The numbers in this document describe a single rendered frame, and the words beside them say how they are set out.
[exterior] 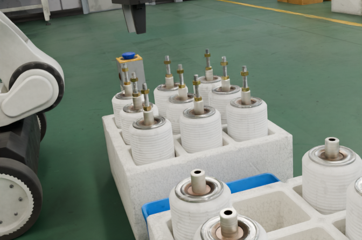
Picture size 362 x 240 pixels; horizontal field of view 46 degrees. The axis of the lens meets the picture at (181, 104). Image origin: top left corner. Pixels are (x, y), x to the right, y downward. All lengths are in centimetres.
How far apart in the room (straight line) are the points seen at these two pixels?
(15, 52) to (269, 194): 75
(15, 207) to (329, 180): 71
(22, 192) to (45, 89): 27
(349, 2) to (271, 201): 317
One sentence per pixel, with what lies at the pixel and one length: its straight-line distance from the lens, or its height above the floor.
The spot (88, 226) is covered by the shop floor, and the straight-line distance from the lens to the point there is 109.
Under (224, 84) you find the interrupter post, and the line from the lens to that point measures 110.
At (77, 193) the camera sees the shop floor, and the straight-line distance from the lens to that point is 124.
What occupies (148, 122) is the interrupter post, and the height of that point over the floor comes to 26.
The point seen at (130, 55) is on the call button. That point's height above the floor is 32.
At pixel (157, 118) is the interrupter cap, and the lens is 96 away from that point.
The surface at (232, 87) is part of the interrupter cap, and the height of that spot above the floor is 25.
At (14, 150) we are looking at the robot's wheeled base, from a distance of 109.
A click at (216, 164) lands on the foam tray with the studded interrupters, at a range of 95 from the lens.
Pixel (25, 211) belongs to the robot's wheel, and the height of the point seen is 6.
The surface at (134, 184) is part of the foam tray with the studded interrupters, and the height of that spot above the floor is 15.
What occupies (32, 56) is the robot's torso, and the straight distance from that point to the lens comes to 120.
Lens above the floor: 59
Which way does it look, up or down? 19 degrees down
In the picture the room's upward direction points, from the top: 6 degrees counter-clockwise
